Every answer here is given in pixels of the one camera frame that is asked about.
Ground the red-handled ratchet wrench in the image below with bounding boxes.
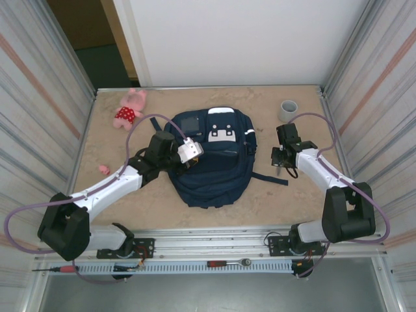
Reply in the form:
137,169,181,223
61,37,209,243
207,257,253,268

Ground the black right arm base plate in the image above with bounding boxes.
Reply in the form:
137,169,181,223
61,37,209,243
266,232,326,258

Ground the navy blue backpack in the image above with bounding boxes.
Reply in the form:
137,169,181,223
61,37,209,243
149,105,290,210

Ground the grey plastic cup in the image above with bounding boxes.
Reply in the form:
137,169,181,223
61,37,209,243
278,99,299,124

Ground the white slotted cable duct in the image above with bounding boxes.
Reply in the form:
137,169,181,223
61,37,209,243
77,261,294,274

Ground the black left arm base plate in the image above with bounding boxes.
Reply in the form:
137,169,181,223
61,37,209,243
96,237,155,259

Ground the red-handled screwdriver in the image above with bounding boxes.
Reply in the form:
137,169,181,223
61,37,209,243
31,265,79,274

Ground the aluminium rail frame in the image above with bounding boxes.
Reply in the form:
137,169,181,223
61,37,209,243
34,224,389,261

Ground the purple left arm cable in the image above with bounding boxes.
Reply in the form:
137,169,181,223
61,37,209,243
4,113,190,285

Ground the pink plush pig toy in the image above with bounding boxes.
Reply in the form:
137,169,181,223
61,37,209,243
112,88,148,132

